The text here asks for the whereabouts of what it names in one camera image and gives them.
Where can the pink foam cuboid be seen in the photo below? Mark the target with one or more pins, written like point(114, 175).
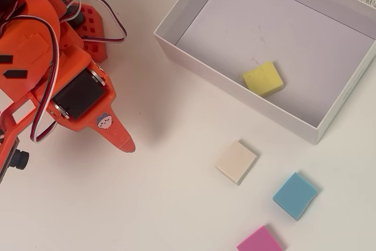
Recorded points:
point(260, 240)

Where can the blue foam cuboid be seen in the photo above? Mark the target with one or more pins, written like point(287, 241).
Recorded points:
point(293, 195)

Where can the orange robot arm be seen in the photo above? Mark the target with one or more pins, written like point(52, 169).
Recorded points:
point(29, 27)

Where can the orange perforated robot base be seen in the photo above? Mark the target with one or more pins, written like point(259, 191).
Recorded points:
point(94, 27)

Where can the cream white foam cuboid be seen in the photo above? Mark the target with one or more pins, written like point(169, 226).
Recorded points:
point(236, 160)

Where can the yellow foam cuboid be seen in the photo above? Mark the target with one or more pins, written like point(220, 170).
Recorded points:
point(263, 79)

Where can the white cardboard bin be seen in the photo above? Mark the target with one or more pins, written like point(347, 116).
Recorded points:
point(264, 27)

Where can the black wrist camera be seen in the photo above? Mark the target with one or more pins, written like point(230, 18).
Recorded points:
point(20, 158)

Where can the orange gripper with servo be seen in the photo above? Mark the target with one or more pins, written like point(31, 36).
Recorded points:
point(79, 97)

